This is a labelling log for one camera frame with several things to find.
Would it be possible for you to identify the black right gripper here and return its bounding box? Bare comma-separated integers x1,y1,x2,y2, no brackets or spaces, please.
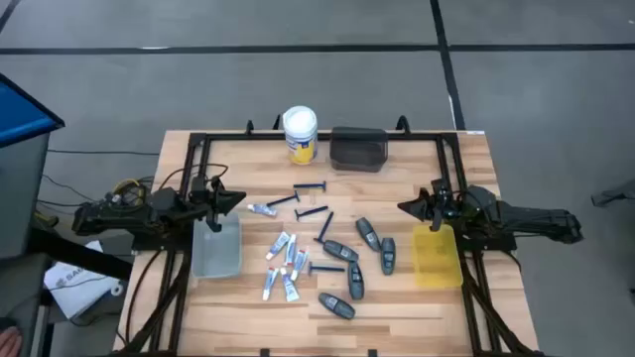
397,178,463,234

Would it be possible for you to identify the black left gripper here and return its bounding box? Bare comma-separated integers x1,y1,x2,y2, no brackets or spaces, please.
189,177,248,234

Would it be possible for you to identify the small white toothpaste tube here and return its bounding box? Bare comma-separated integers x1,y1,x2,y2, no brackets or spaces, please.
261,266,281,302
265,230,292,262
279,266,302,303
246,203,279,218
283,233,299,267
291,247,311,283

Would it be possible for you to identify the translucent white plastic bin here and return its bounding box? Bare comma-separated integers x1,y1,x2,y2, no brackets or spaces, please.
191,212,243,280

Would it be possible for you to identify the yellow plastic bin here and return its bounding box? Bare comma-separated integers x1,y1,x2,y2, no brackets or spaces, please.
412,223,464,290

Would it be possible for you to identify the dark grey plastic bin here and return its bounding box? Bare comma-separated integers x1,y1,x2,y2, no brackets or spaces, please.
329,126,389,174

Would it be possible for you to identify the yellow white wipes canister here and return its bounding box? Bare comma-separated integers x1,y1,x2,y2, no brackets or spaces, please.
282,105,318,167

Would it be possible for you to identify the black floor beam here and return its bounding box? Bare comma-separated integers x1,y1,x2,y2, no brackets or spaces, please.
27,226,134,282

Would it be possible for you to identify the white paper sheet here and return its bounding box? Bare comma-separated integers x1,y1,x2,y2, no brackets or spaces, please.
43,241,123,320

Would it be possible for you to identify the grey chair base leg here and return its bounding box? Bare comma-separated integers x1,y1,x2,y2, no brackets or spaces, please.
590,178,635,208

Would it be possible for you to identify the grey cabinet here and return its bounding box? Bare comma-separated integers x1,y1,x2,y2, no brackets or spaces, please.
0,132,52,260

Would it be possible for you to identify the monitor with blue screen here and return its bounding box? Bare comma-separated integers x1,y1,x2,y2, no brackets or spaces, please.
0,72,66,150

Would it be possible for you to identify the person's hand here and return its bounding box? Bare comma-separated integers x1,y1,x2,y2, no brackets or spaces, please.
0,326,24,357

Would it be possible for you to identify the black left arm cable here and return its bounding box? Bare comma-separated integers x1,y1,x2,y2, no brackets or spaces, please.
158,162,230,197

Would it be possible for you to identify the black metal table frame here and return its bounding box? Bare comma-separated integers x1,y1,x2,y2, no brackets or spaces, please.
112,114,545,357

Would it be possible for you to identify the yellow cable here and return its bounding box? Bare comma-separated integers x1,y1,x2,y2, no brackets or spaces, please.
112,178,147,202

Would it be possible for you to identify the thin black floor cable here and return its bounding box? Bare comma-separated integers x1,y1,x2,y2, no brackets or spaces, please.
47,148,161,157

